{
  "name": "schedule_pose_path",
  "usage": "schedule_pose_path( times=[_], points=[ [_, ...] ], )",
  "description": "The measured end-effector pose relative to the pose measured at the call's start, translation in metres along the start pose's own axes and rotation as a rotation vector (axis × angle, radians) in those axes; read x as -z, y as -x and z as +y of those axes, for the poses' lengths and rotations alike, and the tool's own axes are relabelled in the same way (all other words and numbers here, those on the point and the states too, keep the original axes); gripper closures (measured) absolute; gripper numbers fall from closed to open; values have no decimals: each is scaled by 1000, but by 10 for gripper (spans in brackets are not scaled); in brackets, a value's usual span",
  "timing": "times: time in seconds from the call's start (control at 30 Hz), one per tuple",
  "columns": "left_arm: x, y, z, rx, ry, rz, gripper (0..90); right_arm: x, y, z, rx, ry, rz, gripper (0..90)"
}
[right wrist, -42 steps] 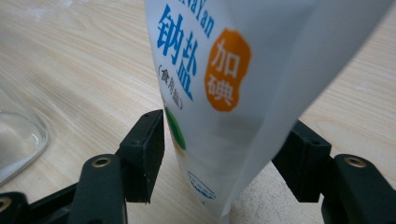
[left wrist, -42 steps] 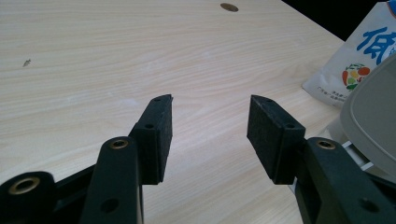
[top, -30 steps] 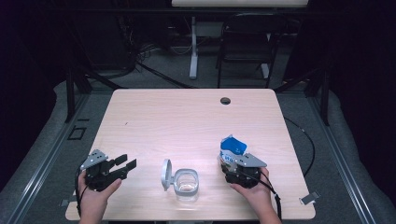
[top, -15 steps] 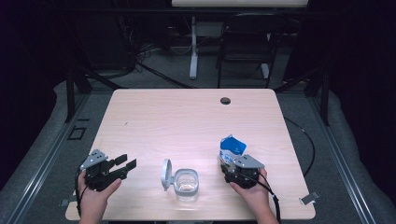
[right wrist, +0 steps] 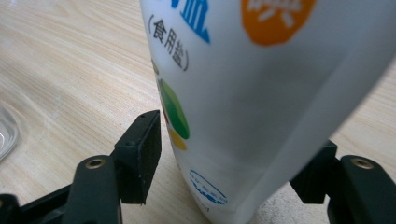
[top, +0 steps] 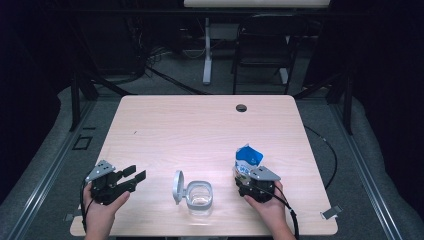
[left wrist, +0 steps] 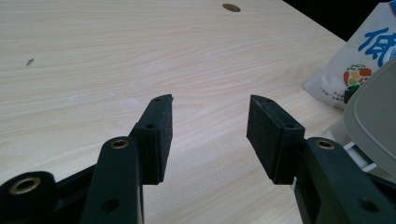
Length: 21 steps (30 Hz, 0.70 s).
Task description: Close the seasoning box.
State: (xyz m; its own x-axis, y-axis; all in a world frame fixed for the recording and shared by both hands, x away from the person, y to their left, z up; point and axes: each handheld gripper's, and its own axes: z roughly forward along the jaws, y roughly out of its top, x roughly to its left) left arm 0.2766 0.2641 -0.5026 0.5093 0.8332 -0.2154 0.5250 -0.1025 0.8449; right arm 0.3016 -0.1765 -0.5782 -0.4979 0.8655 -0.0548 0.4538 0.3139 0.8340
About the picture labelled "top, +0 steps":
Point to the person's left hand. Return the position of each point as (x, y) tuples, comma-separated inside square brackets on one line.
[(100, 213)]

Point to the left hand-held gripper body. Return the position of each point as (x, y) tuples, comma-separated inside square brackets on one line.
[(105, 186)]

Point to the person's right hand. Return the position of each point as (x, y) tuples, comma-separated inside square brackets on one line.
[(271, 210)]

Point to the blue object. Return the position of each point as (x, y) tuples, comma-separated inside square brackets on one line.
[(246, 160)]

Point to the black folding chair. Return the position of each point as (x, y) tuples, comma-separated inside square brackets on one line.
[(263, 43)]

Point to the clear pitcher with grey lid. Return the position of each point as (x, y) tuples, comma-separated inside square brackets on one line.
[(196, 196)]

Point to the small grey bracket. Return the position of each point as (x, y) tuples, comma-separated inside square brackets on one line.
[(69, 217)]

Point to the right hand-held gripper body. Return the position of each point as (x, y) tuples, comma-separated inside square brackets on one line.
[(258, 186)]

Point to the grey metal clamp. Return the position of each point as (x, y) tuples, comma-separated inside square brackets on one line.
[(332, 212)]

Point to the black floor socket frame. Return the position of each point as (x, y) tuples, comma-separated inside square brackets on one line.
[(75, 143)]

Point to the white desk leg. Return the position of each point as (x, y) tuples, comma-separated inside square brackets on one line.
[(207, 60)]

